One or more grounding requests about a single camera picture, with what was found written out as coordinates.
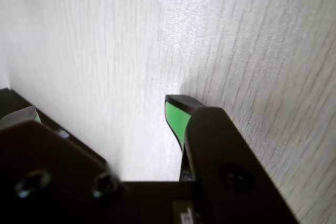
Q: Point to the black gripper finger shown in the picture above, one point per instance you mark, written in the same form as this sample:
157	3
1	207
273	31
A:
223	155
47	171

